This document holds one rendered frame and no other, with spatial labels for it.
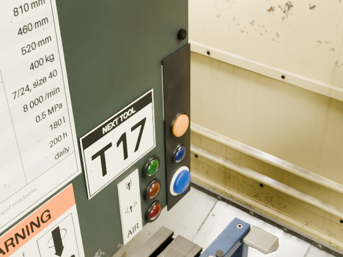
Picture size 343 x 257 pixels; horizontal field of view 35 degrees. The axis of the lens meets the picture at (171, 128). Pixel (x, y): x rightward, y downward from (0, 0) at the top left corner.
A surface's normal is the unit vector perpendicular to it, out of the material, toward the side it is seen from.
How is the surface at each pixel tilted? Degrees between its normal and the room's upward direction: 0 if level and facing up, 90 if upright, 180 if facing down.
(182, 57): 90
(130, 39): 90
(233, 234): 0
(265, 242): 0
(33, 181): 90
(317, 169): 90
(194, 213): 24
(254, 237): 0
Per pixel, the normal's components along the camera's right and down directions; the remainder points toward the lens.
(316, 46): -0.60, 0.48
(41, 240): 0.80, 0.34
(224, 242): -0.02, -0.81
